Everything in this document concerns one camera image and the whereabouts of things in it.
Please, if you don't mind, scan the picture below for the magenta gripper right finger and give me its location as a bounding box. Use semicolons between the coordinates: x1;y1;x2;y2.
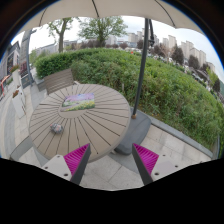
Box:
131;143;182;186

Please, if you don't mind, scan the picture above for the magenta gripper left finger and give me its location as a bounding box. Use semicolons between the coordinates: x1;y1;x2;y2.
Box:
41;143;92;186

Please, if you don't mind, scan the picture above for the grey patterned computer mouse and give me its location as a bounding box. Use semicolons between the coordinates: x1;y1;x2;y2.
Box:
50;123;63;134

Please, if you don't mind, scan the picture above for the colourful landscape mouse pad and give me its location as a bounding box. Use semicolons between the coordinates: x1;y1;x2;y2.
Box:
61;93;95;112

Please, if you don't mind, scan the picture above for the grey umbrella base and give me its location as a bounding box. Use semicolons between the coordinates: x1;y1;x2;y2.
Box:
115;110;151;155

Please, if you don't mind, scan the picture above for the round slatted wooden table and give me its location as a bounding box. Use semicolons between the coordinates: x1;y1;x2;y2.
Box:
29;84;130;162

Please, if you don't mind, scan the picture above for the green hedge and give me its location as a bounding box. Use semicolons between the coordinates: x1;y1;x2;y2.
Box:
35;48;224;150

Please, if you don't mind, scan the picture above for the slatted wooden chair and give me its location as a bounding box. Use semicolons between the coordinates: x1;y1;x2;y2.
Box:
44;69;77;94

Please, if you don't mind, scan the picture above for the white planter box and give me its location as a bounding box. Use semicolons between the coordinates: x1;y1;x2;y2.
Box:
12;87;26;118

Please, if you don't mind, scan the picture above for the dark umbrella pole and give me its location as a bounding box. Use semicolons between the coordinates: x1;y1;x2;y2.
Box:
131;18;154;119

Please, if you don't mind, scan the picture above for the beige patio umbrella canopy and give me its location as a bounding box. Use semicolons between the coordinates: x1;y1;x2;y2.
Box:
19;0;203;34

